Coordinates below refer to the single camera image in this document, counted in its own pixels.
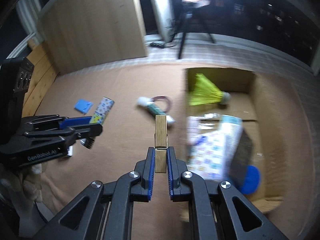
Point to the patterned tissue pack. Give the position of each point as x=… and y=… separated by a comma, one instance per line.
x=207, y=151

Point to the left gripper camera mount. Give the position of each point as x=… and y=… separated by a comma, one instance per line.
x=15, y=80

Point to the light wood headboard panel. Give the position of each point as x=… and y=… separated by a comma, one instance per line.
x=85, y=33

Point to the white lotion bottle blue cap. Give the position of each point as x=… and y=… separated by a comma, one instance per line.
x=232, y=127

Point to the left gloved hand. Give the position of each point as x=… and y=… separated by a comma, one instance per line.
x=27, y=182

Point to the blue plastic phone stand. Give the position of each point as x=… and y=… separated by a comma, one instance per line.
x=83, y=106

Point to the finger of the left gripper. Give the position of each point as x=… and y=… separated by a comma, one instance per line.
x=72, y=121
x=75, y=132

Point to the white patterned cream tube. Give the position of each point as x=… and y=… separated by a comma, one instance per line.
x=102, y=111

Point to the yellow plastic shuttlecock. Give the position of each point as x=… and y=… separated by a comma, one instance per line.
x=205, y=92

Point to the white charger plug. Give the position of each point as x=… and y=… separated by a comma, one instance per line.
x=87, y=143

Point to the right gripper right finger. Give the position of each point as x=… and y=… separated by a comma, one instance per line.
x=217, y=210

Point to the pine wood slat panel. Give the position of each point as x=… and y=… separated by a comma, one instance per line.
x=43, y=76

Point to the black floor power strip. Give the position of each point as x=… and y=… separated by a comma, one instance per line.
x=157, y=45

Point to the brown cardboard box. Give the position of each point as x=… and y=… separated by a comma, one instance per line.
x=254, y=100

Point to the black paper tag card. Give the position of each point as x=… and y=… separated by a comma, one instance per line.
x=241, y=159

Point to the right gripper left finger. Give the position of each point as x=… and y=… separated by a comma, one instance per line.
x=104, y=211

